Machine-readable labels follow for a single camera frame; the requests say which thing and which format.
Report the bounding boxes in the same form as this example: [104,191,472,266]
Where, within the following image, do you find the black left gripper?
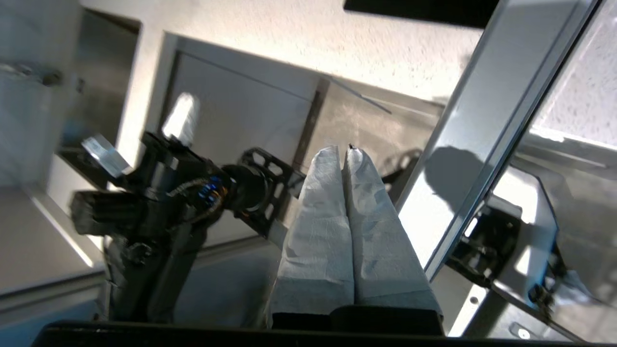
[137,92,232,213]

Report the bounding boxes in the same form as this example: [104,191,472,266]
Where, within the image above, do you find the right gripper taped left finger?
[267,146,356,330]

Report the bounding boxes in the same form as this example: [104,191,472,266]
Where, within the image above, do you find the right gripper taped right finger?
[342,145,445,333]

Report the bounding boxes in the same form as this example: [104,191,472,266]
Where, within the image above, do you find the black glass microwave door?
[393,0,617,344]

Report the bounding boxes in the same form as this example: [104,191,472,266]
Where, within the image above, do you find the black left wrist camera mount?
[222,146,308,239]

